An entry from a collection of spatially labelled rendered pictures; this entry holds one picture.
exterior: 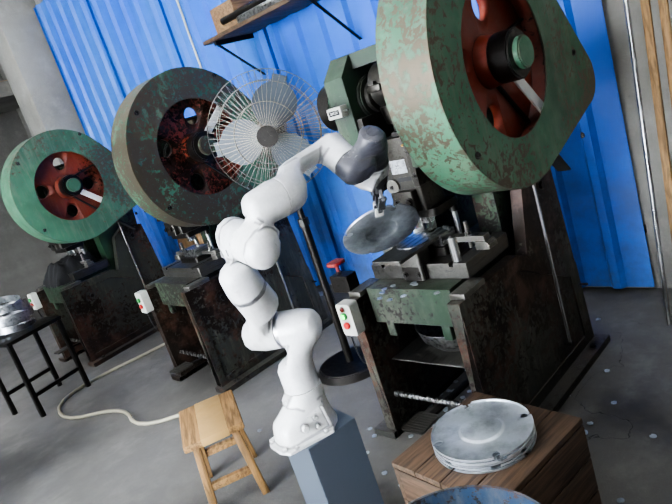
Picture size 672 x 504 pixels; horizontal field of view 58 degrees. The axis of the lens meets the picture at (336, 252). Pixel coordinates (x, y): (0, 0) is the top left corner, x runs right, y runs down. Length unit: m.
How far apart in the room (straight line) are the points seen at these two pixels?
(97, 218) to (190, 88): 1.84
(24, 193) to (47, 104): 2.38
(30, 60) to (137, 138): 3.97
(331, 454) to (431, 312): 0.64
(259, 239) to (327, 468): 0.75
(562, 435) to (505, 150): 0.83
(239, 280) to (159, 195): 1.57
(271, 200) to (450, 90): 0.57
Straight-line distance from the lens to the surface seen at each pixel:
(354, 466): 1.98
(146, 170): 3.11
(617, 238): 3.33
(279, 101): 2.87
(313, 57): 4.08
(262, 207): 1.58
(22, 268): 8.37
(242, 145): 2.91
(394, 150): 2.23
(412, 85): 1.72
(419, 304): 2.23
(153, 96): 3.20
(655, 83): 2.83
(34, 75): 6.97
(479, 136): 1.82
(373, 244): 2.25
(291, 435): 1.86
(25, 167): 4.72
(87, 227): 4.82
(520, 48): 1.97
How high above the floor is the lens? 1.39
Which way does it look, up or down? 14 degrees down
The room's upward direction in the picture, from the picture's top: 18 degrees counter-clockwise
